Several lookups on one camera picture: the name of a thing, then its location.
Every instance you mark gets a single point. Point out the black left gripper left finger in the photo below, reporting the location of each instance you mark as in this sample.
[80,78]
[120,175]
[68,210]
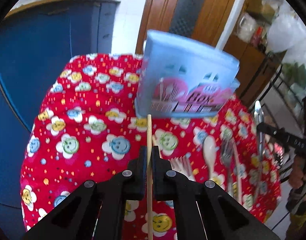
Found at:
[95,210]

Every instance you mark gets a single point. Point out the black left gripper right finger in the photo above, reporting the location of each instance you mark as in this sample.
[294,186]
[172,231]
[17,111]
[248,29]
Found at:
[203,211]

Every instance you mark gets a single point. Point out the wooden chopstick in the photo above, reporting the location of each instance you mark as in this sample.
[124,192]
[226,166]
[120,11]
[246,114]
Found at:
[149,176]
[237,163]

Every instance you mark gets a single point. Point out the silver metal fork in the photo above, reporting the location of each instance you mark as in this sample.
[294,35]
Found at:
[226,159]

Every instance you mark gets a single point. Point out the wooden side shelf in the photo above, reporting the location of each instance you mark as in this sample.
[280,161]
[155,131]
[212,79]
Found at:
[248,43]

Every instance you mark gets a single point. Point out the white plastic fork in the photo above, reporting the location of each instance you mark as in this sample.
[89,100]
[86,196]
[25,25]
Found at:
[182,165]

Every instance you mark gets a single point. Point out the white plastic spoon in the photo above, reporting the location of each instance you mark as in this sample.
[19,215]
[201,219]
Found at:
[209,154]

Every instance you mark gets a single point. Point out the light blue utensil holder box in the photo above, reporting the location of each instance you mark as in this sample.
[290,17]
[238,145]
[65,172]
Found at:
[183,78]

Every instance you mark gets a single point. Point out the blue kitchen cabinet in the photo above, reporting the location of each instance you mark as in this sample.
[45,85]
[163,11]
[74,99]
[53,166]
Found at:
[36,42]

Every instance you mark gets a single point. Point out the wooden door with glass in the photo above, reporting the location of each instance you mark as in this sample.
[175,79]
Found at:
[202,20]

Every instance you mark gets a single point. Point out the red smiley flower tablecloth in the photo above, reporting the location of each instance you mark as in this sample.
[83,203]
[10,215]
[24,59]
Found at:
[87,129]

